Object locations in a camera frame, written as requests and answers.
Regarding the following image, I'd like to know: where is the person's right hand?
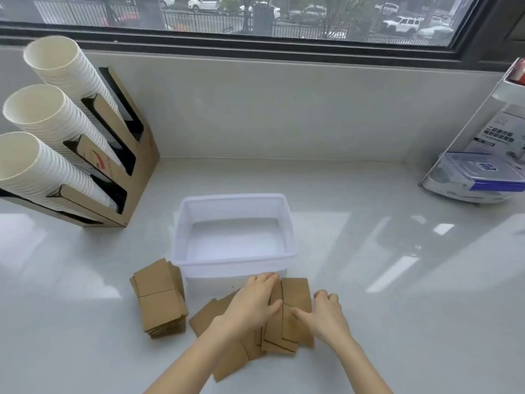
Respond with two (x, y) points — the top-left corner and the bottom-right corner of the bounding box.
(289, 289), (355, 346)

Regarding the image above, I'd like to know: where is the person's left hand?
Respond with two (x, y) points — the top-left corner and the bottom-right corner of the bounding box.
(216, 273), (284, 340)

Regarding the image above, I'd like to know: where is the white plastic bin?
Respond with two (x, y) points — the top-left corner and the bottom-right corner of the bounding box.
(171, 193), (299, 299)

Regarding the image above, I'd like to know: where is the stack of brown cup sleeves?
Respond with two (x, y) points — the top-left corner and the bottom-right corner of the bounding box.
(130, 258), (189, 339)

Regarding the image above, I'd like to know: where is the person's right forearm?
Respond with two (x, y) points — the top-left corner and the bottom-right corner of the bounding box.
(326, 333), (394, 394)

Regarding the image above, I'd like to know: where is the person's left forearm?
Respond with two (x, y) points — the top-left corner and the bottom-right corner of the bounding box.
(142, 317), (249, 394)

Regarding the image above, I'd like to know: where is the brown cardboard cup holder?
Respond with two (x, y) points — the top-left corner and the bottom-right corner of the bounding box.
(0, 66), (161, 229)

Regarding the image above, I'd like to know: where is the clear blue-clipped food container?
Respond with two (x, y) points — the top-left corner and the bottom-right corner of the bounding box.
(437, 151), (525, 193)

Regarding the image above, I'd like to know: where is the white printed packaging card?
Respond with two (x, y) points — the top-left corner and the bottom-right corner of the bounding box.
(471, 104), (525, 165)

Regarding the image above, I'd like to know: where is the stack of white paper cups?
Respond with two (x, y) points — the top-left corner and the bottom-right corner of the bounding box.
(0, 131), (120, 214)
(22, 35), (124, 119)
(2, 84), (124, 169)

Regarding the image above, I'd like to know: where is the grey fence pillar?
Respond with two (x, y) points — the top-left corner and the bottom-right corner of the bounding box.
(252, 2), (276, 36)
(135, 0), (166, 30)

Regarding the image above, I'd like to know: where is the black metal fence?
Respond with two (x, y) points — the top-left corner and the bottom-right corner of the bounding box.
(32, 0), (431, 45)

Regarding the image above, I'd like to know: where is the white off-road car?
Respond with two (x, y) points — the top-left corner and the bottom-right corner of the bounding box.
(379, 16), (423, 36)

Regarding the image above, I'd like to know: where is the white sedan car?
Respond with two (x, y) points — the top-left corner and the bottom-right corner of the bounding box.
(188, 0), (224, 13)

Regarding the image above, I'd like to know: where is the red white packet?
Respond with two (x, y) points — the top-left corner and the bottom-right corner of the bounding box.
(505, 57), (525, 85)

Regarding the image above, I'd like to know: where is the dark window frame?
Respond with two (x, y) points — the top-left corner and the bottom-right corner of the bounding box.
(0, 0), (525, 73)

